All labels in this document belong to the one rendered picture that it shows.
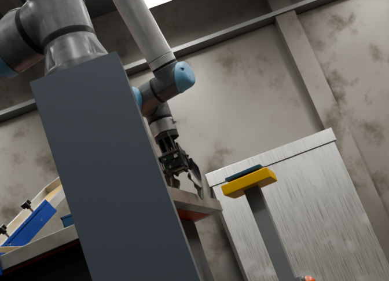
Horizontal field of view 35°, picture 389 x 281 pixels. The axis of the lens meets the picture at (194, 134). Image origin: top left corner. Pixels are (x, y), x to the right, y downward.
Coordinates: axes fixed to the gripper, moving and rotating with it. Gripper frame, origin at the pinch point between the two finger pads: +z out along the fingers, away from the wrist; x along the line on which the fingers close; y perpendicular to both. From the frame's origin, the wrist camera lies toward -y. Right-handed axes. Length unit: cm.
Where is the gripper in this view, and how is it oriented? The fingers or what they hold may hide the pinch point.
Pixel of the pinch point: (191, 199)
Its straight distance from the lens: 181.0
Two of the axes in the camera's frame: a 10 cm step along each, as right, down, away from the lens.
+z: 3.5, 9.0, -2.5
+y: -2.7, -1.6, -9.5
